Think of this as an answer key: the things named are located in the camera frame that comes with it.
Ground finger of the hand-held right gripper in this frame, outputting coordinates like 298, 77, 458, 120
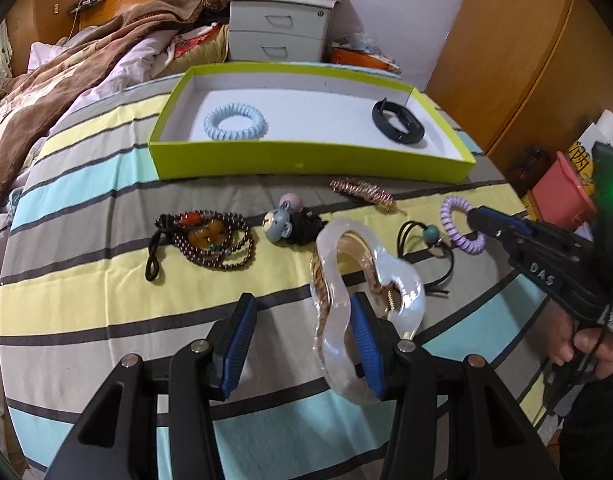
497, 233, 553, 267
467, 206, 543, 237

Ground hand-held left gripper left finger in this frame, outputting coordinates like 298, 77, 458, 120
44, 292, 260, 480

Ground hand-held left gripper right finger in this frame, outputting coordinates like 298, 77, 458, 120
351, 292, 562, 480

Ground purple spiral hair tie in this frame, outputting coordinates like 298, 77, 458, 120
440, 196, 487, 255

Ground black hair tie teal bead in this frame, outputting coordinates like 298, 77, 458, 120
397, 219, 455, 297

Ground clear large hair claw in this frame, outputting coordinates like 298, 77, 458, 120
309, 217, 427, 405

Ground dark red bead bracelet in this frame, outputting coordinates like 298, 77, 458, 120
145, 211, 257, 282

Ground grey mouse hair tie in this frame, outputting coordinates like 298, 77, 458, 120
263, 192, 327, 248

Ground pink beaded hair clip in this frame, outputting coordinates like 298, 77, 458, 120
330, 176, 407, 216

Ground green cardboard box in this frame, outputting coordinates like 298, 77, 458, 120
147, 62, 477, 184

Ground person's right forearm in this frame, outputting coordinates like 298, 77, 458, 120
557, 370, 613, 480

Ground person's right hand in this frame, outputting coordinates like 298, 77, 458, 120
547, 305, 613, 382

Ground pink plastic bin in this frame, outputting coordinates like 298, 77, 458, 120
531, 151, 597, 231

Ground yellow printed bag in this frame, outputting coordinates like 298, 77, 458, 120
567, 110, 613, 186

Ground black wristband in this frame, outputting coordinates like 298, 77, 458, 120
371, 97, 426, 145

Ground striped tablecloth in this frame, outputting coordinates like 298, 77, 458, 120
0, 72, 562, 480

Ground orange storage box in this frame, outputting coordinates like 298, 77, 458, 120
329, 45, 402, 73

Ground grey nightstand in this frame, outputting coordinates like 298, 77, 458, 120
226, 0, 336, 64

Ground yellow pillow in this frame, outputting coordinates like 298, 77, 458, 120
159, 22, 230, 78

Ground brown blanket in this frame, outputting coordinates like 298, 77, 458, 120
0, 0, 202, 211

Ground dotted curtain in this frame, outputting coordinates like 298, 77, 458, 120
0, 20, 14, 86

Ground light blue spiral hair tie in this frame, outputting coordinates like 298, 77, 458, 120
203, 103, 268, 142

